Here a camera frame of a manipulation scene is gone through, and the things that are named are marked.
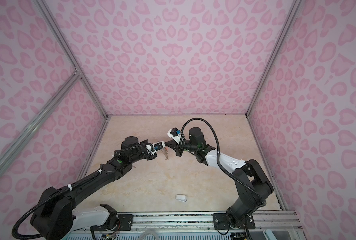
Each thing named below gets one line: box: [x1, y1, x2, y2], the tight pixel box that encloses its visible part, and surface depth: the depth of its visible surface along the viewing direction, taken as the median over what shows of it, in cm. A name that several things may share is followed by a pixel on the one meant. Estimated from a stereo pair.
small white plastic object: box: [175, 195, 187, 202], surface depth 81 cm
